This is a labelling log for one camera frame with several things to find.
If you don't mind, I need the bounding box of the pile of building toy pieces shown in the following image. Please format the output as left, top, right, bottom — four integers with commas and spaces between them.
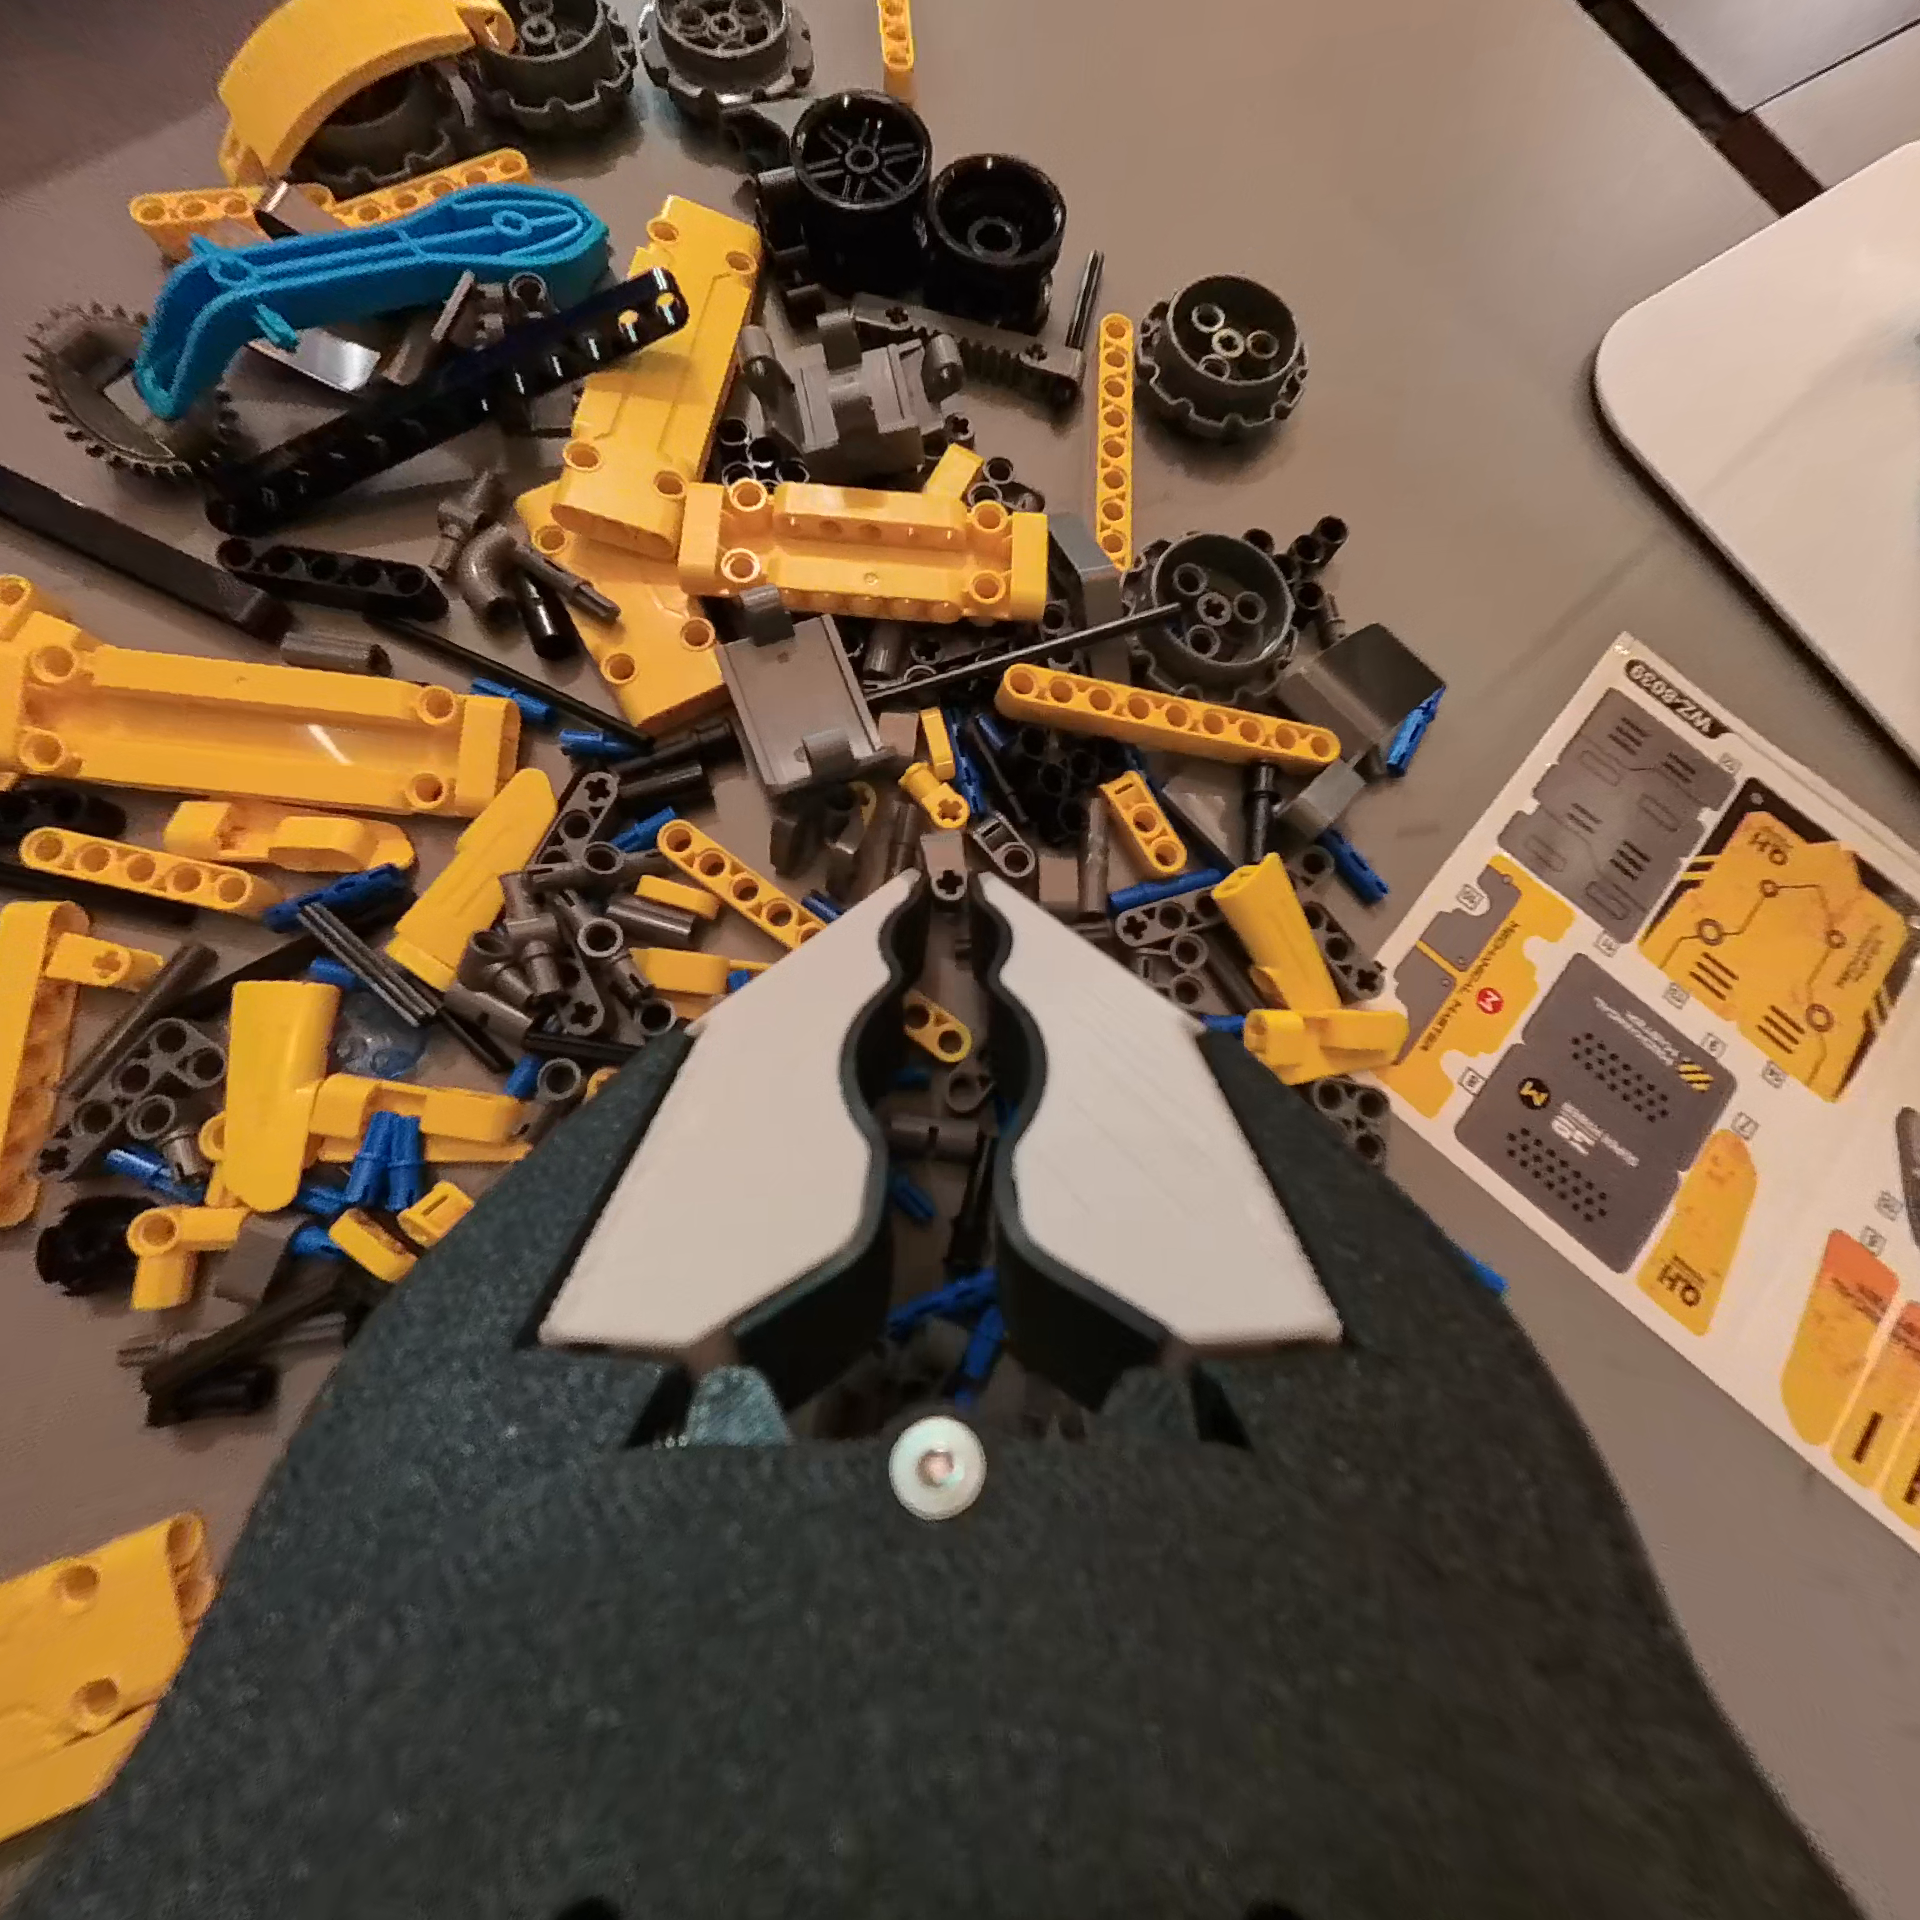
0, 0, 1507, 1809

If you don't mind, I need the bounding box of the white desk stand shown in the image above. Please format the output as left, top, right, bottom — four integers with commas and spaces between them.
1593, 142, 1920, 769

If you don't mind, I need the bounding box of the yellow curved fender part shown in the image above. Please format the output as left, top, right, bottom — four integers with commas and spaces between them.
217, 0, 521, 181

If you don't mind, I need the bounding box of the grey curved panel part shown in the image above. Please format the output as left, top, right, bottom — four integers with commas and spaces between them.
1276, 624, 1444, 758

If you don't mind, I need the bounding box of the black wheel rim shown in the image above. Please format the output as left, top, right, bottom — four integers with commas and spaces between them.
926, 151, 1070, 328
790, 92, 939, 253

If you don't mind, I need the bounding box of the dark grey wheel hub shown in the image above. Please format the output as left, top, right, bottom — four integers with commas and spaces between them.
1125, 528, 1303, 701
639, 0, 812, 123
499, 0, 643, 137
1137, 277, 1314, 447

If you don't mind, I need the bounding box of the dark grey half gear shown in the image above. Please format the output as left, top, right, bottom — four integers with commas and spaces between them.
30, 301, 242, 487

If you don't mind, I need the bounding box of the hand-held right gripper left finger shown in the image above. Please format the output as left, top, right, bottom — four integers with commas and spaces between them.
533, 872, 928, 1405

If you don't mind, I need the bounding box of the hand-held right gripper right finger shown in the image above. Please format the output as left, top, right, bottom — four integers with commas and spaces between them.
971, 877, 1346, 1411

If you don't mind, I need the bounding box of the yellow grey sticker sheet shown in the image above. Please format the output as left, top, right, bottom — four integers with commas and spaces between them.
1372, 634, 1920, 1557

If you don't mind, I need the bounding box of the blue plastic separator tool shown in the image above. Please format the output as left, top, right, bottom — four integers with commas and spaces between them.
137, 186, 611, 422

